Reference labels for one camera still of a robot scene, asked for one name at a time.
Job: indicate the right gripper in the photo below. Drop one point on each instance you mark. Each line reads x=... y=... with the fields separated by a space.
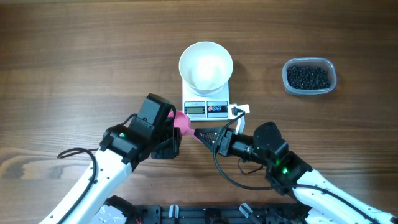
x=203 y=132

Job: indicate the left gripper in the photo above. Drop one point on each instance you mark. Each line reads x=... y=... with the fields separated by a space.
x=172 y=150

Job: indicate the pink measuring scoop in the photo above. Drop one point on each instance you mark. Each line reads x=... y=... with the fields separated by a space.
x=183 y=123

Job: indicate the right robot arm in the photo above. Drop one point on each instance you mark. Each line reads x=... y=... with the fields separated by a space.
x=288 y=174

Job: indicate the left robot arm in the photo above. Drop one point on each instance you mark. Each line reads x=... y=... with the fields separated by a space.
x=120 y=151

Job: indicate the white digital kitchen scale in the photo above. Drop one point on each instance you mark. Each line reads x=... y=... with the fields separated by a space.
x=211 y=106

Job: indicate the white bowl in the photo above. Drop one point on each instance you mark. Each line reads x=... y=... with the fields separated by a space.
x=205 y=66

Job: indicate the black beans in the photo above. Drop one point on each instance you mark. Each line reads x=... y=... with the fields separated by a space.
x=307 y=78

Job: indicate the clear plastic container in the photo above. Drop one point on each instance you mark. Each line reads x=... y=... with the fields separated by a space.
x=314 y=62

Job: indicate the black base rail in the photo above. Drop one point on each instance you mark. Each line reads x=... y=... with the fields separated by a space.
x=276 y=213

